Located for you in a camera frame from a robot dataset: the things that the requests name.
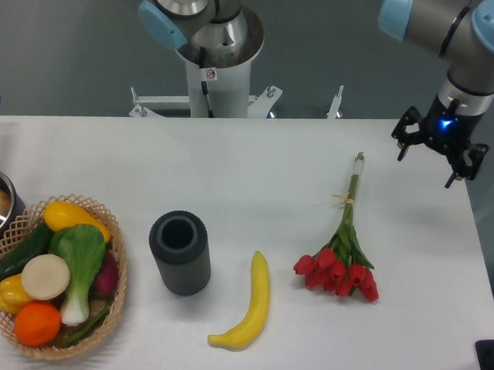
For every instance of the red tulip bouquet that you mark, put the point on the red tulip bouquet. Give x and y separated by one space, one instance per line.
340 266

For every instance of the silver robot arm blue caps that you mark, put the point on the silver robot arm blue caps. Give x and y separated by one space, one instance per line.
462 33

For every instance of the green bok choy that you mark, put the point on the green bok choy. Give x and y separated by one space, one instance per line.
82 248

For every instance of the yellow bell pepper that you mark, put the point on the yellow bell pepper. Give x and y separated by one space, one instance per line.
13 297

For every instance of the yellow banana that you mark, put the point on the yellow banana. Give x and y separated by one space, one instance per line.
247 331

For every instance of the dark grey ribbed vase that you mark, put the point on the dark grey ribbed vase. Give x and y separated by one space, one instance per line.
179 244

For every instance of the cream round onion slice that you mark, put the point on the cream round onion slice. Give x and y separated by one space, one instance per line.
45 277

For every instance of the yellow squash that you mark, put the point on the yellow squash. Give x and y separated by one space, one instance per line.
60 215

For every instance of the orange fruit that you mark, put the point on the orange fruit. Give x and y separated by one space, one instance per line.
37 324

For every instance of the dark green cucumber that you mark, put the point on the dark green cucumber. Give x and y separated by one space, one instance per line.
36 244

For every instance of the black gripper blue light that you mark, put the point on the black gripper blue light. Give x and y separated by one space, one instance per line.
447 131

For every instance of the green bean pod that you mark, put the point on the green bean pod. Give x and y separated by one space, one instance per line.
86 330

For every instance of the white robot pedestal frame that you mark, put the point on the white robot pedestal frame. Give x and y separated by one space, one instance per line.
212 92

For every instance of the woven wicker basket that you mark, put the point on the woven wicker basket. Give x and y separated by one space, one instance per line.
106 298

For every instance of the purple red onion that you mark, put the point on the purple red onion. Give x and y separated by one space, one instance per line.
107 279

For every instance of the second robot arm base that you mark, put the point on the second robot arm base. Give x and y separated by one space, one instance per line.
208 33

